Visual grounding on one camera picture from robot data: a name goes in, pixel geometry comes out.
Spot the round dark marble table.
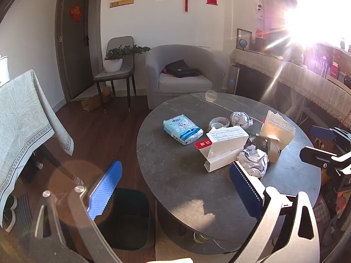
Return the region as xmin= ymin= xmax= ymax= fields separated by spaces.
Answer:
xmin=136 ymin=92 xmax=322 ymax=252

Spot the potted plant in white pot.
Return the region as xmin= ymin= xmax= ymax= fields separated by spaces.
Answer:
xmin=103 ymin=44 xmax=151 ymax=73

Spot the white paper ball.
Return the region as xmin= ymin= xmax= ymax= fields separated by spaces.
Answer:
xmin=236 ymin=145 xmax=269 ymax=178
xmin=230 ymin=111 xmax=254 ymax=129

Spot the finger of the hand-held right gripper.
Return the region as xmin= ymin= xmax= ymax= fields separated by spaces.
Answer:
xmin=299 ymin=146 xmax=351 ymax=176
xmin=311 ymin=125 xmax=351 ymax=144

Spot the dark table leg with sock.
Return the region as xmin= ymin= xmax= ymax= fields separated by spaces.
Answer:
xmin=41 ymin=144 xmax=84 ymax=187

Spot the cardboard box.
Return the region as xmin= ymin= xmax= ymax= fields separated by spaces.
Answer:
xmin=81 ymin=85 xmax=111 ymax=112

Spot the dark green trash bin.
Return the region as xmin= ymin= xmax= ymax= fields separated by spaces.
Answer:
xmin=96 ymin=188 xmax=156 ymax=251

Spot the small dark printed box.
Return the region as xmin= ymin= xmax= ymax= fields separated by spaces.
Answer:
xmin=248 ymin=134 xmax=270 ymax=152

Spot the grey dining chair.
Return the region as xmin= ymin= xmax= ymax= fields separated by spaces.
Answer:
xmin=94 ymin=36 xmax=137 ymax=115

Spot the dark grey door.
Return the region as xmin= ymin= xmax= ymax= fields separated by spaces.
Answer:
xmin=63 ymin=0 xmax=90 ymax=99

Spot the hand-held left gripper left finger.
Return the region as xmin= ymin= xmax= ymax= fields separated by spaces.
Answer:
xmin=27 ymin=159 xmax=124 ymax=263

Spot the dark low cabinet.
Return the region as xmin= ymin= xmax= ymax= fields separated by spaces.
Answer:
xmin=234 ymin=62 xmax=310 ymax=116

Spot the pale patterned tablecloth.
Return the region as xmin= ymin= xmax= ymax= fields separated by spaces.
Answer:
xmin=0 ymin=69 xmax=74 ymax=220

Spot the white carton with red label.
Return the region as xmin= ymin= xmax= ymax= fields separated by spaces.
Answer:
xmin=194 ymin=126 xmax=249 ymax=173

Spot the grey striped doormat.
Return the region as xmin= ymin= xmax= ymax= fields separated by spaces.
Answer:
xmin=12 ymin=192 xmax=36 ymax=242

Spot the white ceramic jar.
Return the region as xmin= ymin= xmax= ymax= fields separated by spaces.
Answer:
xmin=0 ymin=55 xmax=9 ymax=87

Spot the torn beige paper box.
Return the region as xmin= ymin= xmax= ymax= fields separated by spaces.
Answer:
xmin=259 ymin=110 xmax=297 ymax=151

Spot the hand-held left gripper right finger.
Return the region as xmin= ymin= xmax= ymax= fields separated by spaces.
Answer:
xmin=229 ymin=160 xmax=321 ymax=263

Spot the blue white tissue packet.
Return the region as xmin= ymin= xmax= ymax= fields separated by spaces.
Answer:
xmin=163 ymin=114 xmax=204 ymax=146

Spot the beige lace cabinet cloth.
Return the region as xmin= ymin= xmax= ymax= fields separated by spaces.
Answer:
xmin=230 ymin=49 xmax=351 ymax=128

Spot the black bag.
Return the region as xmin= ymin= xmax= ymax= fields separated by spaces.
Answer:
xmin=165 ymin=59 xmax=201 ymax=78

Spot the brown cardboard piece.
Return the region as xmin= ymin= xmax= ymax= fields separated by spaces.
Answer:
xmin=267 ymin=140 xmax=283 ymax=164

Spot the wooden picture frame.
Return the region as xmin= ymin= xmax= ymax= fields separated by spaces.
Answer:
xmin=236 ymin=28 xmax=253 ymax=52

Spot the red diamond door decoration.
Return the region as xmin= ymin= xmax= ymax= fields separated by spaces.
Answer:
xmin=68 ymin=4 xmax=83 ymax=22

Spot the dark shoe with white sole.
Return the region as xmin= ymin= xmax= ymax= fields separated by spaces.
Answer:
xmin=2 ymin=210 xmax=16 ymax=233
xmin=5 ymin=196 xmax=18 ymax=217

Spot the grey armchair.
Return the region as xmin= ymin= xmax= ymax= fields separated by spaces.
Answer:
xmin=145 ymin=44 xmax=226 ymax=110

